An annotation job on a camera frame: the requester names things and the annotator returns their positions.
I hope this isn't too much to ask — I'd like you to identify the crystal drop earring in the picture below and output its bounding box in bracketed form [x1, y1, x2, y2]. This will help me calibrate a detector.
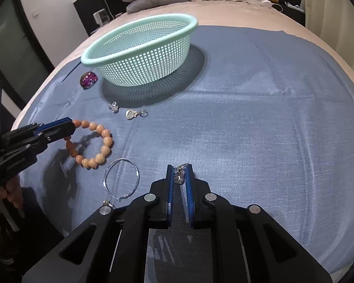
[173, 163, 188, 185]

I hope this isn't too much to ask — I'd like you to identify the dark glass door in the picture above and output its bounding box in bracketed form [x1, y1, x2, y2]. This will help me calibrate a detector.
[0, 0, 54, 109]

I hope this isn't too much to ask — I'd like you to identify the oval stone earring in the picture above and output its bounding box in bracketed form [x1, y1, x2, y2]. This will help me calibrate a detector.
[126, 109, 148, 120]

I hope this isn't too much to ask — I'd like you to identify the cream curtain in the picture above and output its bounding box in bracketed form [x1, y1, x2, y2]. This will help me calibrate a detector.
[304, 0, 354, 70]

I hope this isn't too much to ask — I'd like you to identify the white small heater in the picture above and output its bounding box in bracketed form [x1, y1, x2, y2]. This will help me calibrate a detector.
[93, 8, 110, 27]

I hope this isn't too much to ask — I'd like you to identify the silver hoop earring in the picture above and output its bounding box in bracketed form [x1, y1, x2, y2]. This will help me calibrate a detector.
[109, 102, 119, 114]

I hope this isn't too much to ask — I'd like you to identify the silver bangle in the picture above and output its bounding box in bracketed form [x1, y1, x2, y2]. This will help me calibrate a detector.
[103, 158, 140, 202]

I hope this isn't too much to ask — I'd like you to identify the lower grey folded quilt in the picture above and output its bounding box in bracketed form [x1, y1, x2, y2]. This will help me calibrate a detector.
[126, 0, 190, 14]

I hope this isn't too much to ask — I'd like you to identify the left hand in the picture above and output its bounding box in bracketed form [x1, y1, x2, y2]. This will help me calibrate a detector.
[0, 175, 23, 210]

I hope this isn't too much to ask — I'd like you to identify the blue grey cloth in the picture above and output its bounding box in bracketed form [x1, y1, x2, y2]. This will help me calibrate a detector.
[21, 26, 354, 273]

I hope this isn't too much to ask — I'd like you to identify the white round device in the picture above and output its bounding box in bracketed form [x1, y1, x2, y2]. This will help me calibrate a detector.
[246, 0, 283, 12]

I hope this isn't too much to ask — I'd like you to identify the white power strip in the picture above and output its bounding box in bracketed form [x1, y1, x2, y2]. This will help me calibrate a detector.
[285, 1, 305, 13]

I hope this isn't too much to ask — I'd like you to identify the peach heart bead bracelet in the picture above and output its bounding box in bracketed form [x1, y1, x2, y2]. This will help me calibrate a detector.
[64, 119, 115, 170]

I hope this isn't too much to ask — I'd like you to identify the mint green plastic basket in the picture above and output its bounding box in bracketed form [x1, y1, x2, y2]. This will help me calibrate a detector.
[80, 13, 199, 87]

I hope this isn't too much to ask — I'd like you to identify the iridescent gem brooch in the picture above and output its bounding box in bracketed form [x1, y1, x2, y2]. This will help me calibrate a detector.
[80, 72, 98, 90]

